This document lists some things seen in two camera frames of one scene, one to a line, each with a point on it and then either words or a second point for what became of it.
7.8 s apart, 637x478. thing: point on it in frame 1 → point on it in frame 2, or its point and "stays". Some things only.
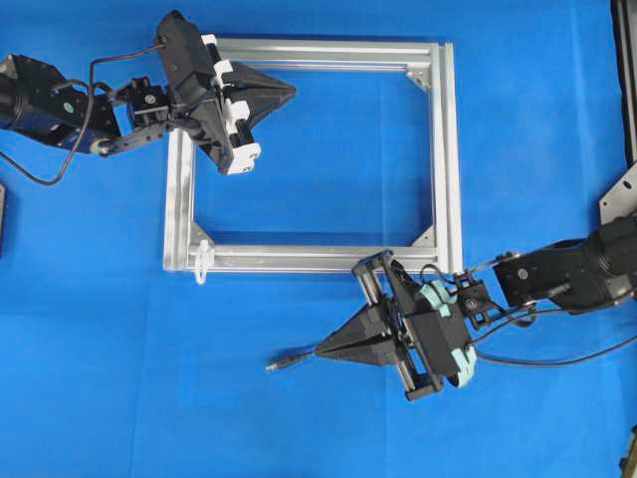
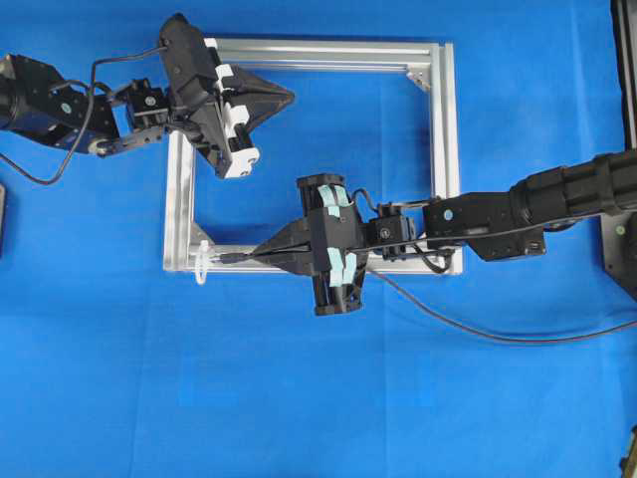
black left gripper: (195, 75) stays
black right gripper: (427, 326) → (337, 239)
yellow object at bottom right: (628, 463) stays
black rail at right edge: (624, 21) stays
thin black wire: (290, 359) → (258, 257)
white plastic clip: (201, 266) stays
